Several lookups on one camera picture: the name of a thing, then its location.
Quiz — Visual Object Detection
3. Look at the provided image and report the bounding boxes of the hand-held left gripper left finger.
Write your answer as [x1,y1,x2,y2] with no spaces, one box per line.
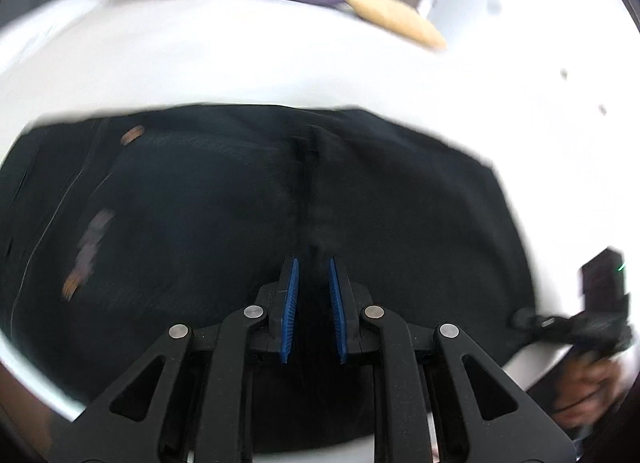
[50,257,301,463]

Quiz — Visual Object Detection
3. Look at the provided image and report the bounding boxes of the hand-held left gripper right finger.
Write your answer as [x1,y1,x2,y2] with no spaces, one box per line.
[327,257,578,463]

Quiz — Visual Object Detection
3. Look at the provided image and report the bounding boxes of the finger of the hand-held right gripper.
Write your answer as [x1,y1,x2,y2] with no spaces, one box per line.
[510,307,551,333]

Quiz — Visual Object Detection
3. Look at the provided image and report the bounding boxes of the black pants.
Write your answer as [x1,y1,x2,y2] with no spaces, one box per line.
[0,103,538,456]

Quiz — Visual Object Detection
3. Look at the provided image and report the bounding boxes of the person's right hand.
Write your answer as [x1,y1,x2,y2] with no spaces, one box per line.
[552,350,627,430]

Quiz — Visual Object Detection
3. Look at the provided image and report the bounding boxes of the yellow pillow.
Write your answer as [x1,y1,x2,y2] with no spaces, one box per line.
[345,0,447,51]

